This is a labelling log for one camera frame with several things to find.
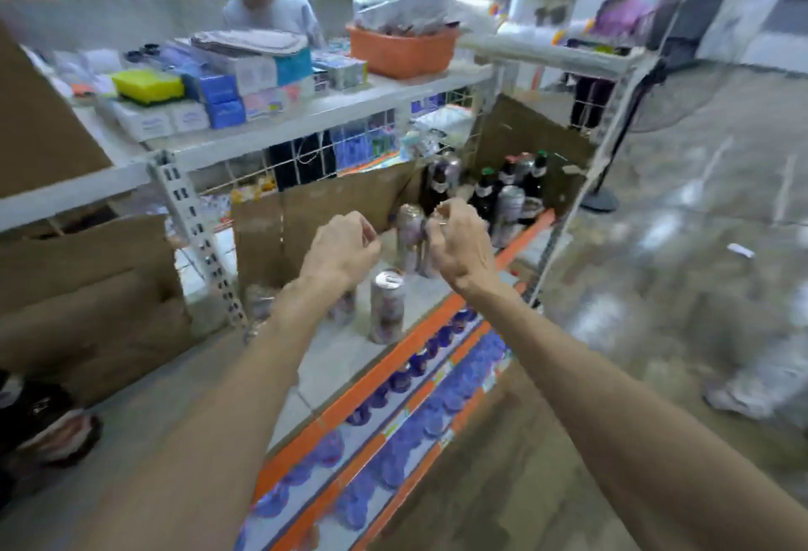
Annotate white shoe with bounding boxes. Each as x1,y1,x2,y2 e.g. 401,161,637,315
702,342,808,433

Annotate white flat boxes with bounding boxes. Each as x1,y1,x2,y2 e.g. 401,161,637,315
109,99,210,143

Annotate teal box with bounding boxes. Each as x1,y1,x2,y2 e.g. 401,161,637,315
274,46,315,88

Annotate grey flat cloth stack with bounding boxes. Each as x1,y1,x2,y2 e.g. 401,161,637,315
189,29,309,58

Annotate orange plastic basin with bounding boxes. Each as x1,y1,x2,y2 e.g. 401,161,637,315
346,23,460,80

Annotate crumpled brown cardboard piece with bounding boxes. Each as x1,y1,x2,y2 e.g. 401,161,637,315
0,214,195,408

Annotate small blue box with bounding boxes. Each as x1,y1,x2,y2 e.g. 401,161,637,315
205,99,247,130

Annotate person's left hand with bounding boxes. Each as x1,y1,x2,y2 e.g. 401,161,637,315
299,210,383,294

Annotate white metal shelf rack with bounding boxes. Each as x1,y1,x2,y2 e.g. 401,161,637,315
0,32,661,551

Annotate blue packets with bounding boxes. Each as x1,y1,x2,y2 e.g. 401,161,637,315
330,120,400,172

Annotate pink box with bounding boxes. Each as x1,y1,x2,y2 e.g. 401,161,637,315
242,85,303,121

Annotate yellow sponge pack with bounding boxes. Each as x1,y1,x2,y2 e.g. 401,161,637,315
112,69,186,105

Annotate person's right forearm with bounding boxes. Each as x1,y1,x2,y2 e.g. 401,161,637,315
451,276,808,551

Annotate white wire mesh panel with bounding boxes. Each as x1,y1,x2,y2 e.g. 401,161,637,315
201,87,484,199

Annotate brown cardboard divider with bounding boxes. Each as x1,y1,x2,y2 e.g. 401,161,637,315
230,159,438,313

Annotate large brown cardboard sheet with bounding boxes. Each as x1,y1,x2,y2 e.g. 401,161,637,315
0,24,116,199

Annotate black standing fan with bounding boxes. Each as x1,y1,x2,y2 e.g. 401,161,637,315
579,57,727,215

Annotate clear plastic packet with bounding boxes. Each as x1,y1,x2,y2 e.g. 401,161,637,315
412,104,476,149

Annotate white carton box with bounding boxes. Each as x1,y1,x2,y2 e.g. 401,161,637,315
207,52,279,97

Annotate rows of purple capped bottles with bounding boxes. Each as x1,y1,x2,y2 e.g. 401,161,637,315
235,306,516,551

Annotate person's right hand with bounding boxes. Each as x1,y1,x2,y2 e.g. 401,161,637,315
423,196,503,297

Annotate black bag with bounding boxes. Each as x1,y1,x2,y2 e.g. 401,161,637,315
0,369,104,510

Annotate brown cardboard back panel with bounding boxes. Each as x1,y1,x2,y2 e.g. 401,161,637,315
472,93,598,218

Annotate person's left forearm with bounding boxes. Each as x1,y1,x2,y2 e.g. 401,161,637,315
76,276,357,551

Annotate printed small packs box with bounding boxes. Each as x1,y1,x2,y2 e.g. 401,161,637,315
312,51,369,92

